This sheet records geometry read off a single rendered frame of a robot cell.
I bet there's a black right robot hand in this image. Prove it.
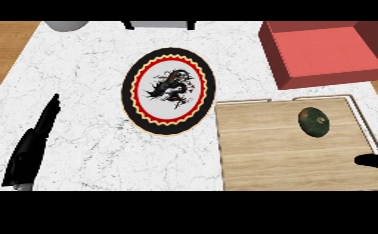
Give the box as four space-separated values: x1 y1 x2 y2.
353 153 378 169

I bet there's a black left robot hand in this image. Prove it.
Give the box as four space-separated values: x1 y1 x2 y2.
0 93 62 188

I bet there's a pale wooden tray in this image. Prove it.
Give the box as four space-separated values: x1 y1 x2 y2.
214 94 378 192

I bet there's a dark green squash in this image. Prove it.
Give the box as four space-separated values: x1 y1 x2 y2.
297 106 332 138

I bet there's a black rimmed dragon plate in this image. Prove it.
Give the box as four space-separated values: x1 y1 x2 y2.
120 47 219 136

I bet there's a red open box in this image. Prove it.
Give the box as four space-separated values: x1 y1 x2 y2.
257 20 378 91

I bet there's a grey round container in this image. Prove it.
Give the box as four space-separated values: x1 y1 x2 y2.
43 20 90 33

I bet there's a grey appliance with black legs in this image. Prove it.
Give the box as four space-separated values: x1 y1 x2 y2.
121 20 198 31

